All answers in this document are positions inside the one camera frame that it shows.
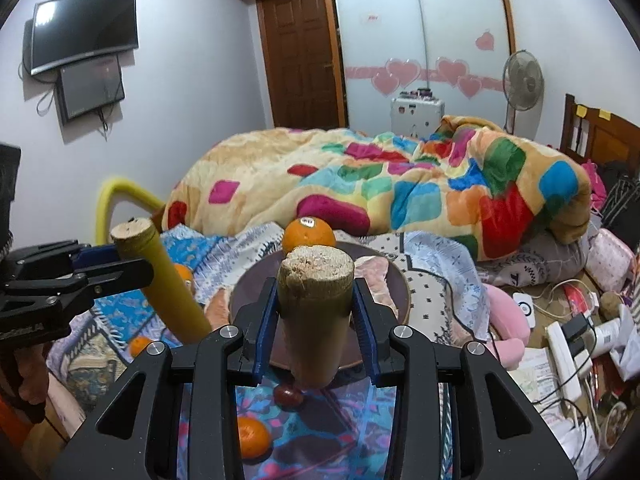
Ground brown wooden door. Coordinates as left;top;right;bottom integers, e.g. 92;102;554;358
256;0;348;129

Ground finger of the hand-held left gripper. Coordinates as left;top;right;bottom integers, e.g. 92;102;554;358
0;258;155;312
9;240;119;275

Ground white standing fan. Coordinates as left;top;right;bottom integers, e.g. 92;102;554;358
502;49;545;134

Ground dark red jujube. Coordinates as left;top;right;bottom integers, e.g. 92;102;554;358
273;383;305;406

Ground large orange with sticker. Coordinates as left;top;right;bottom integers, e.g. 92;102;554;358
282;216;336;254

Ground colourful patchwork blanket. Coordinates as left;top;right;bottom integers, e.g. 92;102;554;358
162;114;594;262

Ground white plastic bottle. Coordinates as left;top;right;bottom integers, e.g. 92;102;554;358
592;304;637;357

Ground small black wall monitor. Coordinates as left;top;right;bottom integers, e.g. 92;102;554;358
55;53;126;122

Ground brown wooden headboard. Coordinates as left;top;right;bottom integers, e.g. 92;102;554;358
559;93;640;173

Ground dark striped clothes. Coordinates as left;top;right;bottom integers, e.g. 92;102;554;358
599;160;640;237

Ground thick sugarcane piece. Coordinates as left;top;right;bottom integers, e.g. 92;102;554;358
276;245;356;389

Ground white round charger device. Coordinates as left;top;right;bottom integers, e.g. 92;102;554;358
514;292;539;329

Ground pink quilted pouch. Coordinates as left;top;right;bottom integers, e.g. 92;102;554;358
584;228;635;294

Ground long yellow sugarcane piece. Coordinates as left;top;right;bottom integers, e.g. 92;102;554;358
110;217;214;346

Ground white power strip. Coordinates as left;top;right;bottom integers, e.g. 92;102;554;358
545;319;594;400

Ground grey patterned pillow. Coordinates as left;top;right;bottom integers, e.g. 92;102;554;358
477;232;597;289

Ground yellow foam tube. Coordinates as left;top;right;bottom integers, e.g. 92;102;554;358
94;175;166;247

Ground pink plush toy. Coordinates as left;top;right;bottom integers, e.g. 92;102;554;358
481;282;532;369

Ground blue patterned bed sheet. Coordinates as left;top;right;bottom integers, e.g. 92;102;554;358
46;221;483;480

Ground brown round plate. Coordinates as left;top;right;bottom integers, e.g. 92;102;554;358
228;242;412;374

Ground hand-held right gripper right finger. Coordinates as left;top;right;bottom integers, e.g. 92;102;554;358
353;279;581;480

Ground wardrobe with heart stickers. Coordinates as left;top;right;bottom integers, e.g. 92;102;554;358
327;0;517;137

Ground wall-mounted black television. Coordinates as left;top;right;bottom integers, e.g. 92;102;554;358
29;0;139;76

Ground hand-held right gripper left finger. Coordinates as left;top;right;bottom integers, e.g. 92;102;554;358
47;277;279;480

